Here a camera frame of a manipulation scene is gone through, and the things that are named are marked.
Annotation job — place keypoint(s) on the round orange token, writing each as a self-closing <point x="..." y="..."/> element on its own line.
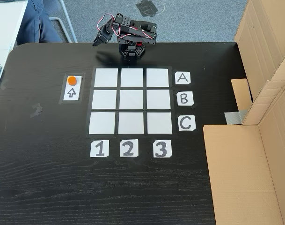
<point x="72" y="80"/>

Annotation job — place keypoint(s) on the white nine-square grid sheet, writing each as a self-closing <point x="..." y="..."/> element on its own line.
<point x="131" y="99"/>

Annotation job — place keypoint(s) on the black floor tape patch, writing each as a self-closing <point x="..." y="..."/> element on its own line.
<point x="147" y="9"/>

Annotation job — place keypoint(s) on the white arrow paper sheet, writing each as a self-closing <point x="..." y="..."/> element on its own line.
<point x="72" y="98"/>

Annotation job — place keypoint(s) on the person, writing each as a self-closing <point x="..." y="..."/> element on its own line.
<point x="34" y="25"/>

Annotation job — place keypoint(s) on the paper label letter A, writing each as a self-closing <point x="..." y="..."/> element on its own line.
<point x="182" y="78"/>

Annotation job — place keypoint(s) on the white table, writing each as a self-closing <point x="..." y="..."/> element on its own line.
<point x="4" y="23"/>

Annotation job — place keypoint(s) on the paper label letter B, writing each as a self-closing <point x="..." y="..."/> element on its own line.
<point x="184" y="98"/>

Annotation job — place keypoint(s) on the paper label number 1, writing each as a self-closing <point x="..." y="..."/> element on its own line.
<point x="99" y="148"/>

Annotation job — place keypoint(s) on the paper label number 2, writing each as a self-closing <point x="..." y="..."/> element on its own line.
<point x="129" y="147"/>

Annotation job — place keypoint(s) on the paper label letter C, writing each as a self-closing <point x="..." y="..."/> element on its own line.
<point x="186" y="122"/>

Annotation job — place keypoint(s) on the paper label number 3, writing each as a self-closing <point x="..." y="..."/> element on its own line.
<point x="162" y="148"/>

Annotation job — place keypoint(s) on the small brown cardboard flap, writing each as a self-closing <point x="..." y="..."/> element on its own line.
<point x="241" y="93"/>

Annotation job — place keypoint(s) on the tall brown cardboard box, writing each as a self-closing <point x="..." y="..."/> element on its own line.
<point x="261" y="35"/>

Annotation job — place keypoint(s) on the open brown cardboard box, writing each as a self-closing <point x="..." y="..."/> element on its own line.
<point x="240" y="175"/>

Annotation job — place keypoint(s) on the white metal chair frame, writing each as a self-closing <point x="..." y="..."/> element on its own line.
<point x="68" y="23"/>

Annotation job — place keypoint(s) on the grey duct tape strip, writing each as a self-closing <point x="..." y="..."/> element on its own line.
<point x="234" y="116"/>

